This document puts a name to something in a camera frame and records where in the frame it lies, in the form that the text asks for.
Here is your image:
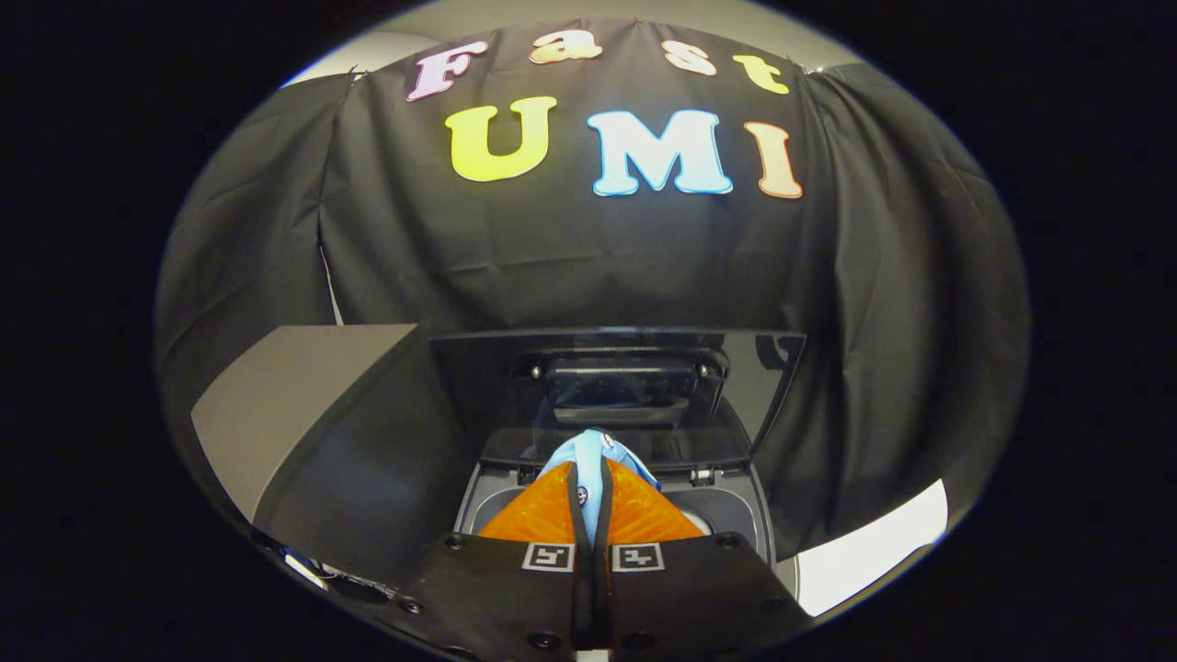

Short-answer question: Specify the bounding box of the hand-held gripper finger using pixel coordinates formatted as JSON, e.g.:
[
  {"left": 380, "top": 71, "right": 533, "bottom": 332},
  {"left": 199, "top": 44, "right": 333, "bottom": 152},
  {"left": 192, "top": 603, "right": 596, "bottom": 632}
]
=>
[
  {"left": 593, "top": 460, "right": 816, "bottom": 662},
  {"left": 395, "top": 460, "right": 592, "bottom": 662}
]

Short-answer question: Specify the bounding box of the light blue polo shirt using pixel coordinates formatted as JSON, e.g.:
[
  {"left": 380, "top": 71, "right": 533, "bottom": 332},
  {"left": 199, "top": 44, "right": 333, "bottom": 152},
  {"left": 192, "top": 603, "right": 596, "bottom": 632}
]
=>
[{"left": 538, "top": 429, "right": 661, "bottom": 545}]

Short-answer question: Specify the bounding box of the dark washing machine lid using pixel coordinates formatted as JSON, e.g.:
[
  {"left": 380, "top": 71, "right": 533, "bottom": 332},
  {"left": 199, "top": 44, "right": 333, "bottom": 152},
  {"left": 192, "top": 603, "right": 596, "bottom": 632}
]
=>
[{"left": 430, "top": 328, "right": 807, "bottom": 472}]

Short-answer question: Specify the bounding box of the white flat sheet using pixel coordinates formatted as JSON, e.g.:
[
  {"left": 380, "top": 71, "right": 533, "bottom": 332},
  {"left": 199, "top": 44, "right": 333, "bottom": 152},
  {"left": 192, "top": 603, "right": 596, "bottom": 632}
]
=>
[{"left": 795, "top": 478, "right": 950, "bottom": 617}]

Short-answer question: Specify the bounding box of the black backdrop cloth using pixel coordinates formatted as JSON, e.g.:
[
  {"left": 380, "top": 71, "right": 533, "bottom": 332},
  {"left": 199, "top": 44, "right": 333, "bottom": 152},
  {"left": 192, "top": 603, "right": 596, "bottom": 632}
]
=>
[{"left": 154, "top": 18, "right": 1031, "bottom": 557}]

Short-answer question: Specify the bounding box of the grey cabinet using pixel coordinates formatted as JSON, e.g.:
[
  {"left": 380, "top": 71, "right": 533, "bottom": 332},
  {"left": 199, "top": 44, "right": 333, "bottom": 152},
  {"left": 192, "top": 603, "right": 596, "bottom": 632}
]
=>
[{"left": 190, "top": 324, "right": 481, "bottom": 589}]

